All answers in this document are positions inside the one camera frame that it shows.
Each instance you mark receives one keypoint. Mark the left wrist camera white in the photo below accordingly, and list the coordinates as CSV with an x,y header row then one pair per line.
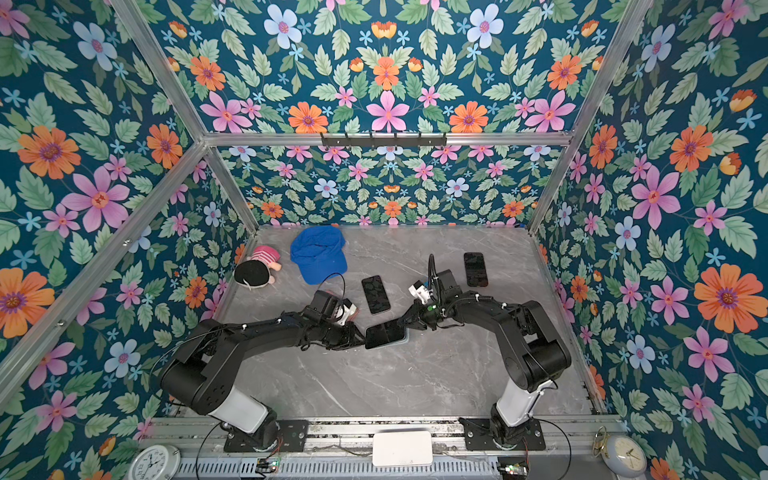
x,y
346,312

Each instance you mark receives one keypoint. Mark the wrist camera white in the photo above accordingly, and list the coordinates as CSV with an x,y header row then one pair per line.
x,y
419,291
346,312

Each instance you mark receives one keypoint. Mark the black hook bar on frame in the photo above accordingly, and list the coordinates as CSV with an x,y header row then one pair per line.
x,y
370,140

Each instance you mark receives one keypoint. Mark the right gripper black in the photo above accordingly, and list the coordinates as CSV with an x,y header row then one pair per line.
x,y
417,311

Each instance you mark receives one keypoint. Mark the blue baseball cap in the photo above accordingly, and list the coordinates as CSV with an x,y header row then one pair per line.
x,y
318,253

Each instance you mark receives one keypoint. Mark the cream alarm clock right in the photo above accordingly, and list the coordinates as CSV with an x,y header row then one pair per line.
x,y
620,453

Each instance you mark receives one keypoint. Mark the plush doll pink hat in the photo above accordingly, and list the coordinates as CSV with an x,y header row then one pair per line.
x,y
257,271

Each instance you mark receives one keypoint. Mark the black phone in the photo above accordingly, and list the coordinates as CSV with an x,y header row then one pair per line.
x,y
375,294
385,333
475,270

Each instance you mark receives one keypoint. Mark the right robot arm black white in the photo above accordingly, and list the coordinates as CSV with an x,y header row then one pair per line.
x,y
533,352

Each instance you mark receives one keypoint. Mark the white round clock left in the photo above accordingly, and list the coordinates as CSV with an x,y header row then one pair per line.
x,y
157,462

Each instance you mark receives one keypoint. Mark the white box on rail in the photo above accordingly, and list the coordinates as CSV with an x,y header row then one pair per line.
x,y
402,448

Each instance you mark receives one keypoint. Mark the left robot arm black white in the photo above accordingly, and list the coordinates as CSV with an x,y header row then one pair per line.
x,y
202,372

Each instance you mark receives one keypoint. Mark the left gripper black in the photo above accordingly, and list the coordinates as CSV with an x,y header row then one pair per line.
x,y
351,337

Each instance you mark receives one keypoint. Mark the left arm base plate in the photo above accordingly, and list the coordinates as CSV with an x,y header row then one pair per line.
x,y
272,436

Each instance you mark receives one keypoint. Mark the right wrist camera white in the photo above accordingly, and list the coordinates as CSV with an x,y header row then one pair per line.
x,y
419,291

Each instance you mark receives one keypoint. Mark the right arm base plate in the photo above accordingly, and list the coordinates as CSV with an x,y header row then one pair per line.
x,y
483,434

